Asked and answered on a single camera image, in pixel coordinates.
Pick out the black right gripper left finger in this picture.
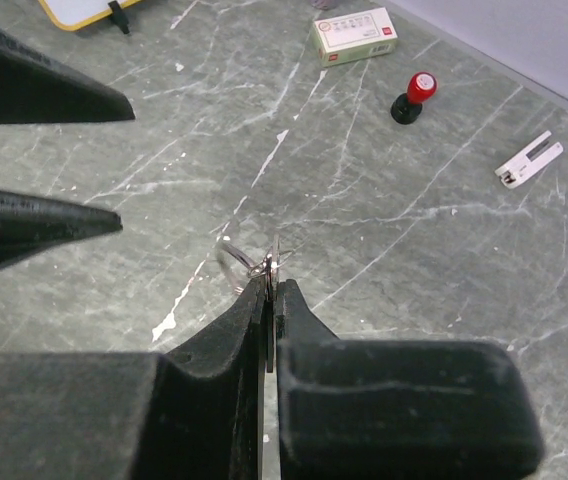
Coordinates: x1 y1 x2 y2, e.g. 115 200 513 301
130 280 267 479

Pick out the red black stamp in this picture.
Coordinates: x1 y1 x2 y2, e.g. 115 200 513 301
390 71 438 125

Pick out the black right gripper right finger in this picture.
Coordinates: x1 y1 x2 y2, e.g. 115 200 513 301
275 280 545 479

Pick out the white cardboard box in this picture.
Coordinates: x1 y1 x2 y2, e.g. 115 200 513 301
311 7 398 68

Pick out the silver key bunch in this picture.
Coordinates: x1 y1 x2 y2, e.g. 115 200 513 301
247 234 293 373

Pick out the small framed whiteboard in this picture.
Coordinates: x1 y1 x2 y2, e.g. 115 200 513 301
39 0 140 35

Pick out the large metal keyring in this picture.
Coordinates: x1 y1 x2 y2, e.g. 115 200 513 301
215 236 257 296

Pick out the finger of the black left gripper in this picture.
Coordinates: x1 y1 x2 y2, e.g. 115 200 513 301
0 29 135 125
0 190 123 270

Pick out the white plastic clip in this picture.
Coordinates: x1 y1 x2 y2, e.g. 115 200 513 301
494 130 564 189

